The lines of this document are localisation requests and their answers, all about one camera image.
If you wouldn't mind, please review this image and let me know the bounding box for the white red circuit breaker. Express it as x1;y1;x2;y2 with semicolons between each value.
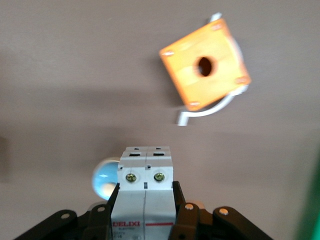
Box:
109;145;177;240

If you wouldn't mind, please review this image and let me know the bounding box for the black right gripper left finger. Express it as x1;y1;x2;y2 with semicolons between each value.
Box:
14;184;121;240

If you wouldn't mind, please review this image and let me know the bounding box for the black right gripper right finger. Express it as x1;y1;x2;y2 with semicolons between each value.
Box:
171;180;274;240

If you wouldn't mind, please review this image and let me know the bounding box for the green plastic tray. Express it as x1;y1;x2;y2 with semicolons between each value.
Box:
294;139;320;240

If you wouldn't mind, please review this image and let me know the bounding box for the orange button box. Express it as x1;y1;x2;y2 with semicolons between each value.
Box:
158;17;252;113

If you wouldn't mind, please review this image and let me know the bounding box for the light blue dome button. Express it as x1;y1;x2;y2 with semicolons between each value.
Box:
91;156;121;201

